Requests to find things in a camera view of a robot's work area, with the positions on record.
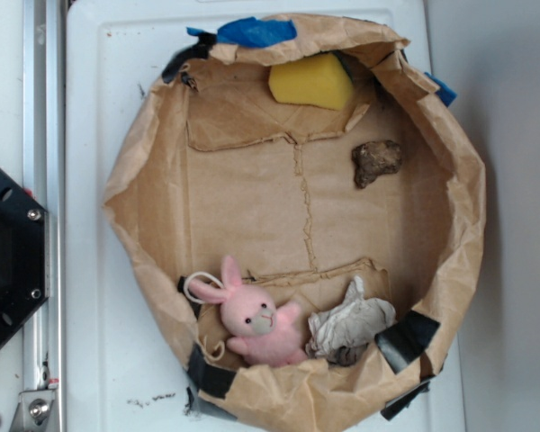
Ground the pink plush bunny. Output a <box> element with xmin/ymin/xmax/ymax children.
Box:
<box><xmin>184</xmin><ymin>256</ymin><xmax>308</xmax><ymax>367</ymax></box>

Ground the brown paper bag bin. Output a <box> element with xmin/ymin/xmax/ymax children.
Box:
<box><xmin>103</xmin><ymin>13</ymin><xmax>486</xmax><ymax>431</ymax></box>

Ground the brown rock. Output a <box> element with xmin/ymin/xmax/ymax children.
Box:
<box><xmin>351</xmin><ymin>140</ymin><xmax>402</xmax><ymax>189</ymax></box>

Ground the crumpled grey paper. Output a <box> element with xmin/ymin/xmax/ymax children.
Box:
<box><xmin>305</xmin><ymin>275</ymin><xmax>396</xmax><ymax>366</ymax></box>

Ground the yellow sponge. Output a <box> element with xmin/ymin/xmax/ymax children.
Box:
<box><xmin>268</xmin><ymin>53</ymin><xmax>354</xmax><ymax>111</ymax></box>

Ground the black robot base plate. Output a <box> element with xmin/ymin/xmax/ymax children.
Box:
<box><xmin>0</xmin><ymin>168</ymin><xmax>48</xmax><ymax>349</ymax></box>

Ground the aluminium rail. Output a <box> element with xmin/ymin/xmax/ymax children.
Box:
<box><xmin>22</xmin><ymin>1</ymin><xmax>69</xmax><ymax>431</ymax></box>

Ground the metal corner bracket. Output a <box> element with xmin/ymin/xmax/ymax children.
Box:
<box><xmin>9</xmin><ymin>390</ymin><xmax>59</xmax><ymax>432</ymax></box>

